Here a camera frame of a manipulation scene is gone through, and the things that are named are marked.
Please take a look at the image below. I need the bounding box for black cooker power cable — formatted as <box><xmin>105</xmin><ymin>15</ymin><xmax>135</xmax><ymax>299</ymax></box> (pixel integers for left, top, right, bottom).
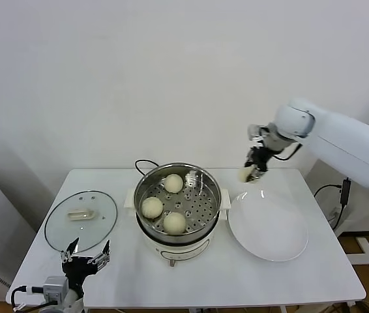
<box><xmin>134</xmin><ymin>158</ymin><xmax>159</xmax><ymax>177</ymax></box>

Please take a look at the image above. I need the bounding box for glass lid with cream handle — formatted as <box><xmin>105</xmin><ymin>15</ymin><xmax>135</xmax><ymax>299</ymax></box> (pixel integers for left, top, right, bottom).
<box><xmin>43</xmin><ymin>190</ymin><xmax>119</xmax><ymax>254</ymax></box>

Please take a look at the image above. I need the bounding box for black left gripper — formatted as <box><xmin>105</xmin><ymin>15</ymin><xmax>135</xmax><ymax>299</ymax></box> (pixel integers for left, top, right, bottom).
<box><xmin>59</xmin><ymin>237</ymin><xmax>111</xmax><ymax>288</ymax></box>

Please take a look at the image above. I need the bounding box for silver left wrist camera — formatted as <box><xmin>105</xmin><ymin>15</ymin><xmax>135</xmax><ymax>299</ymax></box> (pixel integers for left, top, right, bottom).
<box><xmin>42</xmin><ymin>276</ymin><xmax>70</xmax><ymax>305</ymax></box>

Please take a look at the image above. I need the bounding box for black right camera cable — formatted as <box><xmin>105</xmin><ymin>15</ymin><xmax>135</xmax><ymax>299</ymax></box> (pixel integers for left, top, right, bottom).
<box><xmin>274</xmin><ymin>143</ymin><xmax>303</xmax><ymax>162</ymax></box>

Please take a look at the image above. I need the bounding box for black left camera cable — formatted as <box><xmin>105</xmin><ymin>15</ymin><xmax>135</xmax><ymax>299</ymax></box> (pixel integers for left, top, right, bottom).
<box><xmin>10</xmin><ymin>285</ymin><xmax>45</xmax><ymax>310</ymax></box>

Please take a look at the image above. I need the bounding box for white round plate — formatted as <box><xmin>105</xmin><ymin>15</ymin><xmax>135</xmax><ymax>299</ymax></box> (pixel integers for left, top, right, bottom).
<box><xmin>228</xmin><ymin>190</ymin><xmax>309</xmax><ymax>262</ymax></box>

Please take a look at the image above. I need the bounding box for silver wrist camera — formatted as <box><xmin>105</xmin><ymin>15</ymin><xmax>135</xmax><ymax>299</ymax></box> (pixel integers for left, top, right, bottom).
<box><xmin>42</xmin><ymin>276</ymin><xmax>70</xmax><ymax>305</ymax></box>
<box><xmin>248</xmin><ymin>123</ymin><xmax>267</xmax><ymax>140</ymax></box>

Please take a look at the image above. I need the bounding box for black cable with adapter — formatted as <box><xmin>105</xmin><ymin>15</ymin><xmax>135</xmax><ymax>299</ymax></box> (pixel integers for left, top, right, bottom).
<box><xmin>313</xmin><ymin>177</ymin><xmax>351</xmax><ymax>231</ymax></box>

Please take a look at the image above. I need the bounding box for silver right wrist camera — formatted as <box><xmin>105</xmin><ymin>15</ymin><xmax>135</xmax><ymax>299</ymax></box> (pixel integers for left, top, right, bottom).
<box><xmin>248</xmin><ymin>123</ymin><xmax>267</xmax><ymax>140</ymax></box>

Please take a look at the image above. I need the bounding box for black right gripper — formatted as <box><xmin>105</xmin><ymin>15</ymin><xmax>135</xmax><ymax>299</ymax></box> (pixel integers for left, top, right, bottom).
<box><xmin>243</xmin><ymin>145</ymin><xmax>275</xmax><ymax>184</ymax></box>

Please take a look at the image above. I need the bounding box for black camera cable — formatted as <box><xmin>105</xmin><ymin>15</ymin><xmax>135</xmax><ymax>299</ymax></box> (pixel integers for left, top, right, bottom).
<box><xmin>10</xmin><ymin>285</ymin><xmax>45</xmax><ymax>310</ymax></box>
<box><xmin>274</xmin><ymin>143</ymin><xmax>303</xmax><ymax>162</ymax></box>

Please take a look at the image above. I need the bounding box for white steamed baozi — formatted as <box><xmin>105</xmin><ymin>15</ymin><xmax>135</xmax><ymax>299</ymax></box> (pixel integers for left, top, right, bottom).
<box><xmin>141</xmin><ymin>196</ymin><xmax>164</xmax><ymax>219</ymax></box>
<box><xmin>162</xmin><ymin>211</ymin><xmax>187</xmax><ymax>235</ymax></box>
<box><xmin>238</xmin><ymin>166</ymin><xmax>257</xmax><ymax>183</ymax></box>
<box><xmin>164</xmin><ymin>173</ymin><xmax>184</xmax><ymax>193</ymax></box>

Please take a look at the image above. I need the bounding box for perforated steel steamer basket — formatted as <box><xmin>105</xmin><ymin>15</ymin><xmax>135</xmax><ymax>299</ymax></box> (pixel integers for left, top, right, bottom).
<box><xmin>133</xmin><ymin>162</ymin><xmax>222</xmax><ymax>244</ymax></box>

